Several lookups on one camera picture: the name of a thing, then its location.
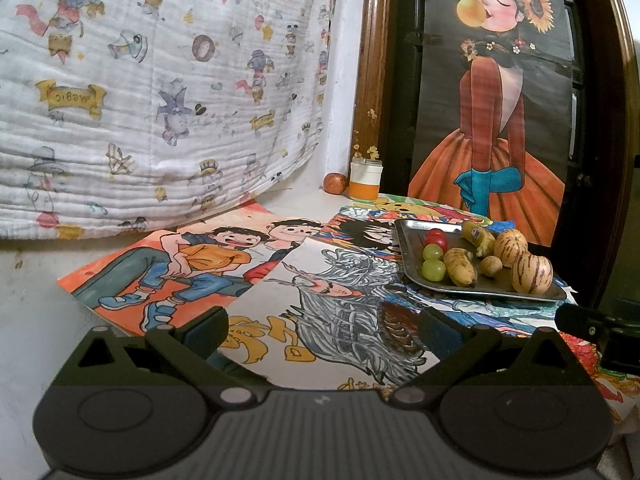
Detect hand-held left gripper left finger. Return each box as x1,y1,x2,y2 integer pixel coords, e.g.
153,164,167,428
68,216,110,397
55,305,273,408

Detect yellow flower twig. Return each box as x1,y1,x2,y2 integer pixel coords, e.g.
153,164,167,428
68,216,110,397
352,130,381,163

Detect white and orange jar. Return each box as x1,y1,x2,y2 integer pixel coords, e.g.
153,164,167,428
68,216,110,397
348,158,383,201

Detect wall poster orange dress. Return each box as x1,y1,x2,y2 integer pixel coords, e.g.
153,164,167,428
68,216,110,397
407,0,573,248

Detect grey-haired figure drawing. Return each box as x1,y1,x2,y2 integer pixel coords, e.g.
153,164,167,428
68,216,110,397
215,240,446,393

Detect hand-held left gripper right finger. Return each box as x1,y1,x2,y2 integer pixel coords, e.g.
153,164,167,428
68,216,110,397
387,306,596,406

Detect orange-bordered boys drawing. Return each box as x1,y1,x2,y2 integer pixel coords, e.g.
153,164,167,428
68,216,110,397
56,204,331,337

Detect white cartoon printed blanket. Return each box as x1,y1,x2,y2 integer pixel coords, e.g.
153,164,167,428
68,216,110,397
0,0,336,241

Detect grey metal tray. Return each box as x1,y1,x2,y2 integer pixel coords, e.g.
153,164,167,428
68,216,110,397
394,218,568,303

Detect yellow banana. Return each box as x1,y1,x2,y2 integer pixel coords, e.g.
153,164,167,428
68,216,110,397
461,222,496,258

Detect striped pepino melon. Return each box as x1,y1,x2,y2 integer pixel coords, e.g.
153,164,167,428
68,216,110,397
511,251,553,295
494,229,528,268

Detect dark door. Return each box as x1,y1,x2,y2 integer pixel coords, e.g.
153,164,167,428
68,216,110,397
387,0,601,306

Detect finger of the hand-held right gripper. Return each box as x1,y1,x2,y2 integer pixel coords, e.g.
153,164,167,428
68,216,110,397
555,303,640,341

